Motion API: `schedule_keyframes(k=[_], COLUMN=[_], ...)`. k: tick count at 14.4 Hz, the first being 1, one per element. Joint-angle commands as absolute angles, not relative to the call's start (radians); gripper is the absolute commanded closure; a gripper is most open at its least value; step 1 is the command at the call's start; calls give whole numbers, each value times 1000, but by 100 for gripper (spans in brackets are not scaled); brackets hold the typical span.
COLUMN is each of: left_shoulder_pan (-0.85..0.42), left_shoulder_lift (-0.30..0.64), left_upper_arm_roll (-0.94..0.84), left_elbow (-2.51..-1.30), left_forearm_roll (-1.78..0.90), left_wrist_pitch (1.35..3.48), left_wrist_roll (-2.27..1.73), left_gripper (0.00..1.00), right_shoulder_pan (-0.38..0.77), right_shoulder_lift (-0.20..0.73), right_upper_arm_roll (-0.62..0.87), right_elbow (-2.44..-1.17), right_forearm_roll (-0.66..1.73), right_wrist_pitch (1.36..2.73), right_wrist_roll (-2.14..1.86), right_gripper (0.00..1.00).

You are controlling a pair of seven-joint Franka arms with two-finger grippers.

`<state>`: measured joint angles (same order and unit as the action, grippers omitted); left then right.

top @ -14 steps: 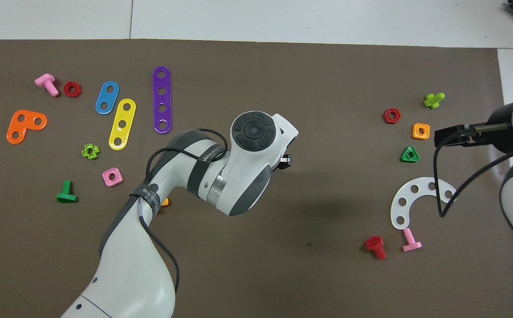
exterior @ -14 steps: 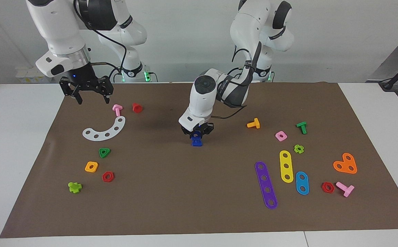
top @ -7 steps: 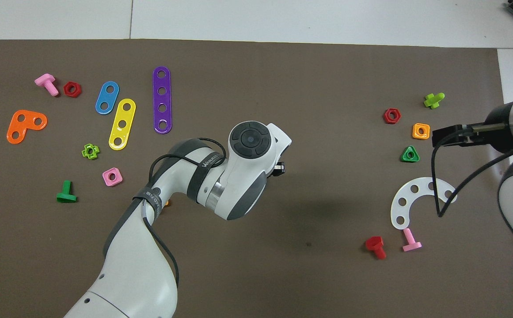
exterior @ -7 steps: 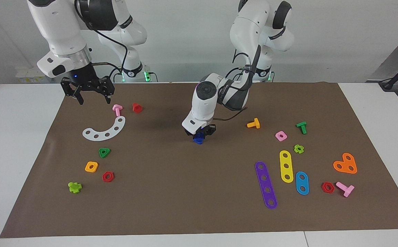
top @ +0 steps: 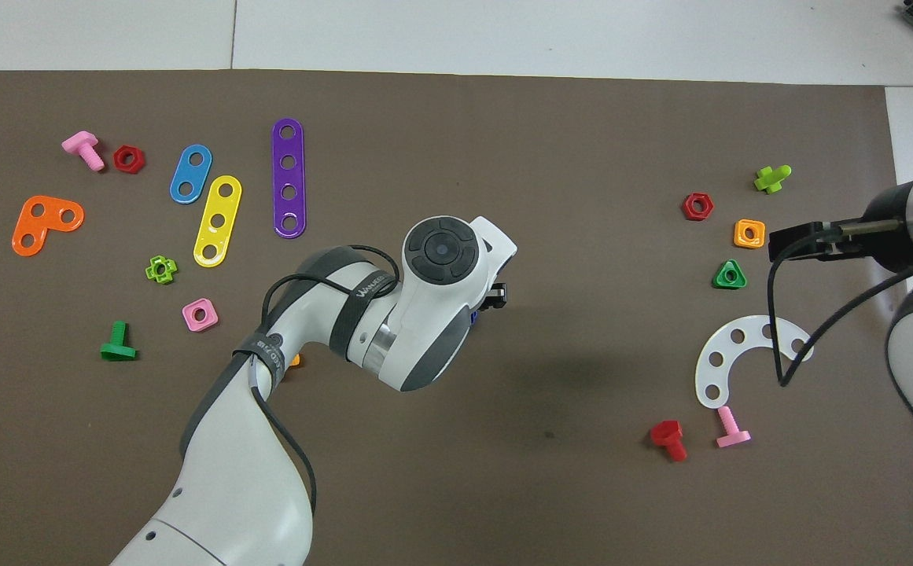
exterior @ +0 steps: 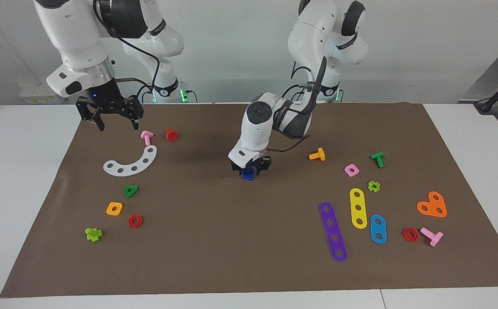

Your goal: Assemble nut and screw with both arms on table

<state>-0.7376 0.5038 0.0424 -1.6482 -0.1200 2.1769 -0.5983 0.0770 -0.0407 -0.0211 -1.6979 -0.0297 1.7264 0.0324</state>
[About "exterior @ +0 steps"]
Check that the pink square toy nut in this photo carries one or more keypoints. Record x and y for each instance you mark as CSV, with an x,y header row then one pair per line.
x,y
356,168

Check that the brown table mat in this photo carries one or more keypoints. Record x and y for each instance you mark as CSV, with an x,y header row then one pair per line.
x,y
240,240

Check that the white socket box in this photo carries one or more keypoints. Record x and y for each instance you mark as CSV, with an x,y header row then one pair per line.
x,y
36,98

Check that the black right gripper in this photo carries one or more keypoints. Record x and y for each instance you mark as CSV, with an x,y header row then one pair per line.
x,y
109,103

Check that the green toy screw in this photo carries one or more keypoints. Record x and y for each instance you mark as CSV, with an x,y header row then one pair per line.
x,y
378,159

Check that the blue two-hole plate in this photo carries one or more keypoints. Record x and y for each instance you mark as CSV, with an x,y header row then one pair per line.
x,y
378,229

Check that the lime cross toy nut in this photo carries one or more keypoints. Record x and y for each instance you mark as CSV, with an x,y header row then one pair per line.
x,y
369,185

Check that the pink toy screw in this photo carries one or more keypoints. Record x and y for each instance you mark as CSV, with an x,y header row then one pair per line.
x,y
146,137
432,236

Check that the white curved hole plate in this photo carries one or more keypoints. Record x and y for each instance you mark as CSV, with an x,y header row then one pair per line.
x,y
140,165

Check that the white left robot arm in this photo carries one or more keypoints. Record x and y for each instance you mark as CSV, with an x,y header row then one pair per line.
x,y
257,128

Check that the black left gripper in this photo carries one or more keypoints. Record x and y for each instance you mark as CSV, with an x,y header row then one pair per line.
x,y
264,163

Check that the orange heart hole plate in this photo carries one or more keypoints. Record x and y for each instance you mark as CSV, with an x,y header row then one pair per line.
x,y
432,206

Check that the orange toy screw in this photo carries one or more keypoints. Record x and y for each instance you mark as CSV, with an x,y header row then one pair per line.
x,y
317,155

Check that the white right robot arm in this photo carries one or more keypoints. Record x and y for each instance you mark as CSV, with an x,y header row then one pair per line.
x,y
77,38

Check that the red toy screw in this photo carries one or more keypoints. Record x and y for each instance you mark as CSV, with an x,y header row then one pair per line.
x,y
171,134

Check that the green triangle toy nut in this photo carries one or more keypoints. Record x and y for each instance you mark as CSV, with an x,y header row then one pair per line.
x,y
134,189

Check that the purple four-hole plate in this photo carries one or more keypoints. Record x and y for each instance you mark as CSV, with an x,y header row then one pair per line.
x,y
333,230

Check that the yellow three-hole plate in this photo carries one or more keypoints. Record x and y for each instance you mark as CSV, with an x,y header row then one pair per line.
x,y
357,201

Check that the blue square toy nut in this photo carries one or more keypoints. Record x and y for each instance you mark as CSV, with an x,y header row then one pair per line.
x,y
247,171

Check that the orange square toy nut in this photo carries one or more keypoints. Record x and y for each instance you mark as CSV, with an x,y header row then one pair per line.
x,y
110,212

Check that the red hexagon toy nut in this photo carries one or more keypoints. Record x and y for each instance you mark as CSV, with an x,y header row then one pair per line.
x,y
405,237
130,224

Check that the lime cross toy screw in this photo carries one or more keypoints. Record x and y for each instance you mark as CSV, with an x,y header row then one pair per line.
x,y
93,234

